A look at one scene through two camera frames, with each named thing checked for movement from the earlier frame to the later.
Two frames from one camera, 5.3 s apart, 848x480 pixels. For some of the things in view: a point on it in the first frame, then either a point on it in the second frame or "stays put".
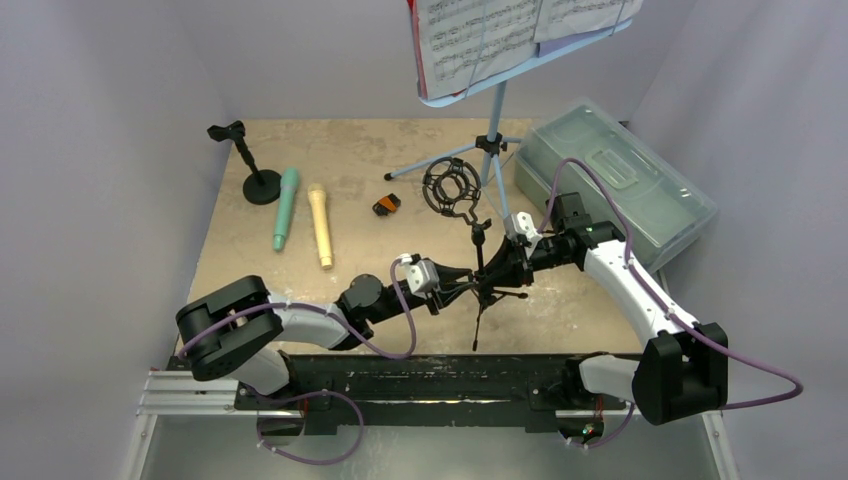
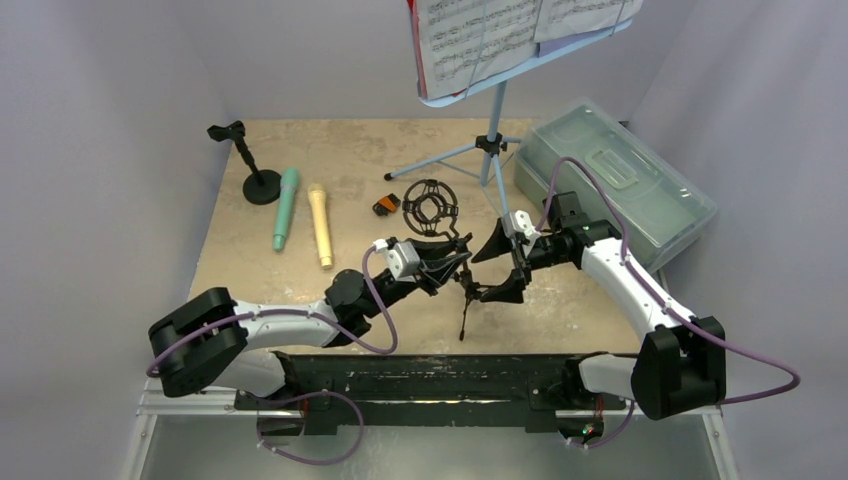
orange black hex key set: x=387 y=204 stays put
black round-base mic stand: x=264 y=186 stays put
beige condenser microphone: x=318 y=195 stays put
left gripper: x=450 y=284 → x=443 y=258
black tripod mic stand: x=452 y=186 → x=432 y=207
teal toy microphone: x=289 y=184 stays put
